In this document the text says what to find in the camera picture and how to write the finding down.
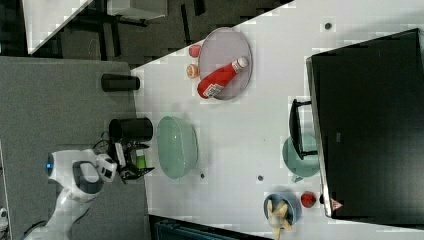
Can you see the red toy strawberry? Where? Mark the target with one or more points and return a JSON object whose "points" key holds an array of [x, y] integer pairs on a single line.
{"points": [[194, 51]]}

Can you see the orange slice toy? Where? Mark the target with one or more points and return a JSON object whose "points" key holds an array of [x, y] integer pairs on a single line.
{"points": [[192, 71]]}

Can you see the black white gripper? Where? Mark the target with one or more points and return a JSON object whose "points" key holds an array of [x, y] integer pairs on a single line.
{"points": [[126, 168]]}

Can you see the upper black cylinder post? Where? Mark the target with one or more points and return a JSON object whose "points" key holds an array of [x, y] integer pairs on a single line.
{"points": [[115, 82]]}

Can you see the toy banana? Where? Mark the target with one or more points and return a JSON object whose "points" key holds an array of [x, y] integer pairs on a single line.
{"points": [[277, 218]]}

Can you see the black cylinder post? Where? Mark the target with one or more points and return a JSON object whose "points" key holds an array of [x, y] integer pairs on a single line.
{"points": [[115, 82], [135, 129]]}

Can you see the grey round plate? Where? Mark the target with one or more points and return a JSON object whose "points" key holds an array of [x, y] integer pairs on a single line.
{"points": [[221, 47]]}

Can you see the lower black cylinder post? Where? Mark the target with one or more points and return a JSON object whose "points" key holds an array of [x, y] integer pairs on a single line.
{"points": [[135, 129]]}

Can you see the teal green cup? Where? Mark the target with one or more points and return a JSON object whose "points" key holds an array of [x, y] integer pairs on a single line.
{"points": [[300, 167]]}

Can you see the red ketchup bottle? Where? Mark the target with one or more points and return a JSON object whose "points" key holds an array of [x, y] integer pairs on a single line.
{"points": [[215, 82]]}

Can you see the small red toy fruit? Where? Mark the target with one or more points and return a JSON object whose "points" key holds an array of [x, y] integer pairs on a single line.
{"points": [[308, 199]]}

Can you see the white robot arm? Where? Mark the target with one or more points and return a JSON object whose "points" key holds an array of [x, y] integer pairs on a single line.
{"points": [[82, 175]]}

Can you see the green strainer bowl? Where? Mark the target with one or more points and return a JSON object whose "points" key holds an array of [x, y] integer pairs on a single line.
{"points": [[177, 146]]}

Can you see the blue bowl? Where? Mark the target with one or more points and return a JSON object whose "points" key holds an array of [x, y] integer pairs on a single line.
{"points": [[294, 212]]}

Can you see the black toaster oven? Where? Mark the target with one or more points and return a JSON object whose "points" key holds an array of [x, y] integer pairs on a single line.
{"points": [[367, 102]]}

